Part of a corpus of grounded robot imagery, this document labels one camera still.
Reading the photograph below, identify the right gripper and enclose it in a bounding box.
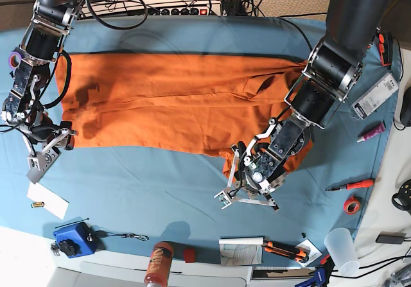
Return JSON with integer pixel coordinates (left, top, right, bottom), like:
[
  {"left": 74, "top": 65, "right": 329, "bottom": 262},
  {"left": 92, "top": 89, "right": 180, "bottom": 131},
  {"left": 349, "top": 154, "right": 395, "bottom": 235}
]
[{"left": 56, "top": 135, "right": 74, "bottom": 151}]

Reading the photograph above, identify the orange t-shirt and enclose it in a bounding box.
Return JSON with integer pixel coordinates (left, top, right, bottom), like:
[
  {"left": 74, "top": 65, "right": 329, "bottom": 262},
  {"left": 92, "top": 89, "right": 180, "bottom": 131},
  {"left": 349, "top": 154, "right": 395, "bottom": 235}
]
[{"left": 62, "top": 53, "right": 304, "bottom": 175}]

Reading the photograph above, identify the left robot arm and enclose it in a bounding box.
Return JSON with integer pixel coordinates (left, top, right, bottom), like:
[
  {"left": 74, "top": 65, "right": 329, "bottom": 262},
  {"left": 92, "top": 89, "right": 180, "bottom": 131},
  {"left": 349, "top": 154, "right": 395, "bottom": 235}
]
[{"left": 227, "top": 0, "right": 389, "bottom": 198}]

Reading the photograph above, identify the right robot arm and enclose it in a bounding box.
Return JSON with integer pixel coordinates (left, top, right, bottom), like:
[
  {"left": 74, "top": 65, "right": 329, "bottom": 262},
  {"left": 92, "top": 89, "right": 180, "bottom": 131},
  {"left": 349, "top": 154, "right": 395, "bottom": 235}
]
[{"left": 1, "top": 0, "right": 83, "bottom": 150}]

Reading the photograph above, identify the grey remote control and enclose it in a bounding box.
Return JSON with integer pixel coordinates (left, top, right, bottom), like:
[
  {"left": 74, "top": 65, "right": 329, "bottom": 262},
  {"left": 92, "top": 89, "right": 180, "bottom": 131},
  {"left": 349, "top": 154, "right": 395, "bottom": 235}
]
[{"left": 27, "top": 150, "right": 61, "bottom": 184}]

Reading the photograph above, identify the white paper card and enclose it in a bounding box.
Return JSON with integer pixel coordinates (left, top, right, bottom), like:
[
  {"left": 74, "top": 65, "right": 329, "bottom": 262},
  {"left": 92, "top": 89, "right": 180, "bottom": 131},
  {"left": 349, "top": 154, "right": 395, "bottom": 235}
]
[{"left": 27, "top": 182, "right": 69, "bottom": 220}]

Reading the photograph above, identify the small AA battery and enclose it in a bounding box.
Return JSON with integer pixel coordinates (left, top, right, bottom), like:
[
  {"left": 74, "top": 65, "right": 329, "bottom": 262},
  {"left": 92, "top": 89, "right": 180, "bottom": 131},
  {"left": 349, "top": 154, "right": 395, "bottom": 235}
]
[{"left": 31, "top": 202, "right": 45, "bottom": 209}]

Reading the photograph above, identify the blue plastic box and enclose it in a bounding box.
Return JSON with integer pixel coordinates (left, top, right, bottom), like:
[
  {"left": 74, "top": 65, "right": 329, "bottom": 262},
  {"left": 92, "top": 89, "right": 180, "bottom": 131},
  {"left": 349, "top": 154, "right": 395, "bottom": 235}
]
[{"left": 53, "top": 222, "right": 97, "bottom": 259}]

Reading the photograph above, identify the purple tape roll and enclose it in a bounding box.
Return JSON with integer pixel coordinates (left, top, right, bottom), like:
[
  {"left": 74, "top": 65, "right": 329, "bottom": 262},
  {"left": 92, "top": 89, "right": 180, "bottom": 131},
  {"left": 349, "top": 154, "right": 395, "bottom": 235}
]
[{"left": 8, "top": 51, "right": 24, "bottom": 70}]

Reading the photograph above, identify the blue table cloth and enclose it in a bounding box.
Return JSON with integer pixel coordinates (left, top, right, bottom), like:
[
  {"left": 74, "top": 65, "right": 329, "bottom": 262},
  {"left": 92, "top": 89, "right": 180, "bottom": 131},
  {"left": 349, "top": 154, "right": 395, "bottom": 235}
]
[{"left": 0, "top": 15, "right": 402, "bottom": 265}]

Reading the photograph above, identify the orange drink bottle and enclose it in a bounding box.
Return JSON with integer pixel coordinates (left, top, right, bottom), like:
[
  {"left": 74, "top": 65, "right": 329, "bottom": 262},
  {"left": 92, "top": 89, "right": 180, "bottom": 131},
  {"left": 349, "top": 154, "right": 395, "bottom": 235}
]
[{"left": 144, "top": 241, "right": 174, "bottom": 287}]

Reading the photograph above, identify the small red block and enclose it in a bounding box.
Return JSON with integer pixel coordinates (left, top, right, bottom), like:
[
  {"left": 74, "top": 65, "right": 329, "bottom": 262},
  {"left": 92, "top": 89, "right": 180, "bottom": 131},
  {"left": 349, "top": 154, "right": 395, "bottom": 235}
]
[{"left": 183, "top": 248, "right": 196, "bottom": 263}]

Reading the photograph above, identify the black power strip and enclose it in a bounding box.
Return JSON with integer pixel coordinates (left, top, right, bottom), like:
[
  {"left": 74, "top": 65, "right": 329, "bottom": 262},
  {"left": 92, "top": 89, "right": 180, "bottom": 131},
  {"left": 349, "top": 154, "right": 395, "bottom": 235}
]
[{"left": 148, "top": 7, "right": 209, "bottom": 16}]

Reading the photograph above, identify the folded paper booklet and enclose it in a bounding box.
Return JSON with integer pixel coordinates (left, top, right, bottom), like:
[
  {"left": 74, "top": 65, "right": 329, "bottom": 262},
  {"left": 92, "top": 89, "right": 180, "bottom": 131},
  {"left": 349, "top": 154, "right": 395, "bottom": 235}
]
[{"left": 219, "top": 237, "right": 264, "bottom": 266}]

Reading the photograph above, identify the orange black utility knife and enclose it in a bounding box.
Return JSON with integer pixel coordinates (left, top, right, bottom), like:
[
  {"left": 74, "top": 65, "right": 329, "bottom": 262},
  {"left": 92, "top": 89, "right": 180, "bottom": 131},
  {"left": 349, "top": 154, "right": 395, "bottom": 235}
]
[{"left": 263, "top": 241, "right": 309, "bottom": 263}]

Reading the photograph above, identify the small white leaflet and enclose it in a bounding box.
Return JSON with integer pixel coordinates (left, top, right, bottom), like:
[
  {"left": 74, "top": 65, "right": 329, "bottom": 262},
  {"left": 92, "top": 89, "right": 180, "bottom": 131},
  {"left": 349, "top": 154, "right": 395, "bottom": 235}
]
[{"left": 297, "top": 239, "right": 322, "bottom": 268}]

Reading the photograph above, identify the blue bar clamp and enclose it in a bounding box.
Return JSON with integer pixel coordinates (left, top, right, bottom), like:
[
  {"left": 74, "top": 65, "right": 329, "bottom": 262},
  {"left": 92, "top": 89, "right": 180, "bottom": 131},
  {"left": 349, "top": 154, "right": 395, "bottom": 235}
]
[{"left": 295, "top": 254, "right": 335, "bottom": 287}]

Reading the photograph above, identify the clear plastic cup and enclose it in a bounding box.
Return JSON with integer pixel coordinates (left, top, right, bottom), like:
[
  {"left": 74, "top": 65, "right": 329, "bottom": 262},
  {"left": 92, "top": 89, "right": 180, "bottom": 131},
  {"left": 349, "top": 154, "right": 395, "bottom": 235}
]
[{"left": 324, "top": 227, "right": 360, "bottom": 276}]

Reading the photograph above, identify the red tape roll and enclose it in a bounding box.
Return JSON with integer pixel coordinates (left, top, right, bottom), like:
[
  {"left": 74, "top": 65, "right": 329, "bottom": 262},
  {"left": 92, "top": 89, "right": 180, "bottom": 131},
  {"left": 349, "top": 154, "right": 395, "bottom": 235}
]
[{"left": 344, "top": 195, "right": 361, "bottom": 215}]

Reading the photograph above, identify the purple glue tube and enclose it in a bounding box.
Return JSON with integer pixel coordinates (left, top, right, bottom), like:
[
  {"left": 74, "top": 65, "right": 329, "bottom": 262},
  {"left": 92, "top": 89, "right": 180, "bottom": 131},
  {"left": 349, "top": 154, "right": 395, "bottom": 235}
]
[{"left": 356, "top": 122, "right": 385, "bottom": 143}]

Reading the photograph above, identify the clear plastic package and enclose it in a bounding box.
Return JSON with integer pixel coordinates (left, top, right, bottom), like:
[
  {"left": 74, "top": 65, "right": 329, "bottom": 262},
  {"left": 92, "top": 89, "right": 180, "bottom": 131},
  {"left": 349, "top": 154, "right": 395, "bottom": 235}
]
[{"left": 350, "top": 73, "right": 399, "bottom": 120}]

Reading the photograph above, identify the orange black clamp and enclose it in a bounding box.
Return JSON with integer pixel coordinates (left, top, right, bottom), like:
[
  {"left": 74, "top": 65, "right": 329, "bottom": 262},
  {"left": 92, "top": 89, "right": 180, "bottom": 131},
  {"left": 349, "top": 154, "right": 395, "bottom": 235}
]
[{"left": 378, "top": 31, "right": 393, "bottom": 69}]

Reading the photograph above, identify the black power adapter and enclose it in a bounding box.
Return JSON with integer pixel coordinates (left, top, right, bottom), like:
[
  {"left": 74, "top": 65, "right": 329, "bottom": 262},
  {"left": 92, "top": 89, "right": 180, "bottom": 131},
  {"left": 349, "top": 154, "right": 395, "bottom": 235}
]
[{"left": 375, "top": 232, "right": 406, "bottom": 245}]

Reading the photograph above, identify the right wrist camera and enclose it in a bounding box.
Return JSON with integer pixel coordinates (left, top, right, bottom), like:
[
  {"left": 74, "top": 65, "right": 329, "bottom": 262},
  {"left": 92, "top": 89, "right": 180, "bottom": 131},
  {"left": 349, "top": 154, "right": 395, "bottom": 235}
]
[{"left": 28, "top": 121, "right": 78, "bottom": 173}]

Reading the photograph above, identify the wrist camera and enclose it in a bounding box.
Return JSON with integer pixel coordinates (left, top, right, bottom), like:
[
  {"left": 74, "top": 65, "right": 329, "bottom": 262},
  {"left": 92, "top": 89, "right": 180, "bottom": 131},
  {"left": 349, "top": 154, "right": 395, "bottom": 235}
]
[
  {"left": 28, "top": 121, "right": 78, "bottom": 173},
  {"left": 214, "top": 142, "right": 280, "bottom": 213}
]

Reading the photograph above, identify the black cable tie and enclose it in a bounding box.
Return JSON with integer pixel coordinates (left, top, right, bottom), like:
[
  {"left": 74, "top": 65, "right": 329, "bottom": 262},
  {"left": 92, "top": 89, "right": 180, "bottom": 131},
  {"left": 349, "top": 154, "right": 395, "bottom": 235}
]
[{"left": 54, "top": 218, "right": 89, "bottom": 229}]

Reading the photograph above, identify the metal carabiner lanyard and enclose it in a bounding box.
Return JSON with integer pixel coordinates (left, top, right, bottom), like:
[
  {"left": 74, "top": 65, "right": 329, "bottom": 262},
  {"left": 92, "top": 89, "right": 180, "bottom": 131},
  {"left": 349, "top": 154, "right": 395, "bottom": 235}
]
[{"left": 96, "top": 232, "right": 150, "bottom": 242}]

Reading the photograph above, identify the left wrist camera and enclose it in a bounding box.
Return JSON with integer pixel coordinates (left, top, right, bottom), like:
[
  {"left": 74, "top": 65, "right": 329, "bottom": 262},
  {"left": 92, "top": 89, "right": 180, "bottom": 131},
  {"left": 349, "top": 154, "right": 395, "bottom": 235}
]
[{"left": 214, "top": 142, "right": 280, "bottom": 213}]

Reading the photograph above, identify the red handled screwdriver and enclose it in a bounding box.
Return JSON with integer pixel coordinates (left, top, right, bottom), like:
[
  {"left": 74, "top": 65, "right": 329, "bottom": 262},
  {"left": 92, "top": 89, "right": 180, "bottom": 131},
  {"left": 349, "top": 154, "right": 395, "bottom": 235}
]
[{"left": 325, "top": 178, "right": 374, "bottom": 191}]

